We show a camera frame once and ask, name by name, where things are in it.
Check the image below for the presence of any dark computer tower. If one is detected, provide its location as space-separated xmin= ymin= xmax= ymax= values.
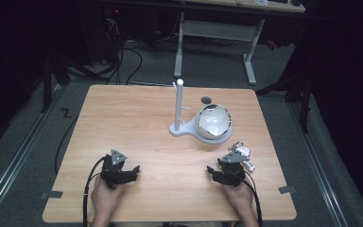
xmin=102 ymin=6 xmax=126 ymax=65

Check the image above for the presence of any person's left hand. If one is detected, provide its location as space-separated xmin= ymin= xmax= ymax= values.
xmin=91 ymin=175 xmax=126 ymax=219

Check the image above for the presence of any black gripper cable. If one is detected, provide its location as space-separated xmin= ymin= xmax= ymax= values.
xmin=81 ymin=156 xmax=108 ymax=227
xmin=241 ymin=171 xmax=264 ymax=227

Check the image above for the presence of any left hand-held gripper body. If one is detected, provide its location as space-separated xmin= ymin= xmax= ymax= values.
xmin=99 ymin=148 xmax=130 ymax=190

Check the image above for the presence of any white stand with pole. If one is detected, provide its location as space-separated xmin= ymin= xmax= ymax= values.
xmin=168 ymin=78 xmax=233 ymax=146

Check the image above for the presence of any grey tape strip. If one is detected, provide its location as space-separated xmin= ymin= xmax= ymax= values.
xmin=278 ymin=184 xmax=298 ymax=195
xmin=40 ymin=190 xmax=64 ymax=201

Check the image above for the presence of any wooden desk with white legs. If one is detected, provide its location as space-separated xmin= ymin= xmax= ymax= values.
xmin=172 ymin=0 xmax=306 ymax=86

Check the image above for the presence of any small red object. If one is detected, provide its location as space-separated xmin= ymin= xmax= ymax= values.
xmin=266 ymin=39 xmax=279 ymax=52

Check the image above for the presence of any thin black floor cable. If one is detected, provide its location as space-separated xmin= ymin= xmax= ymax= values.
xmin=53 ymin=115 xmax=79 ymax=175

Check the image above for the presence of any metal floor rail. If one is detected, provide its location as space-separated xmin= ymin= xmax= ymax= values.
xmin=287 ymin=102 xmax=349 ymax=227
xmin=0 ymin=84 xmax=64 ymax=221

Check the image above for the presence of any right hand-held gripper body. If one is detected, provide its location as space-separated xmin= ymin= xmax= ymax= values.
xmin=216 ymin=150 xmax=246 ymax=187

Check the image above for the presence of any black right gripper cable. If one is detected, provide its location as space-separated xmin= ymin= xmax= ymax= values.
xmin=241 ymin=171 xmax=264 ymax=227

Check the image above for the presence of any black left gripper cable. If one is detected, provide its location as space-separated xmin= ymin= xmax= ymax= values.
xmin=81 ymin=156 xmax=108 ymax=227

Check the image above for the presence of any white bowl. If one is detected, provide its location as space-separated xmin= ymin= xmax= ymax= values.
xmin=195 ymin=103 xmax=233 ymax=141

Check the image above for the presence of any person's right hand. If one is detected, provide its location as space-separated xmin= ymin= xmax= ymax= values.
xmin=222 ymin=181 xmax=255 ymax=216

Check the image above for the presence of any black metal stand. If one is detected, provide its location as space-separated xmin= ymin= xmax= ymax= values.
xmin=40 ymin=51 xmax=72 ymax=114
xmin=254 ymin=70 xmax=315 ymax=134

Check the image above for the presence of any bundle of black floor cables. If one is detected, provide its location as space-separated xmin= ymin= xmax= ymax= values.
xmin=102 ymin=17 xmax=144 ymax=86

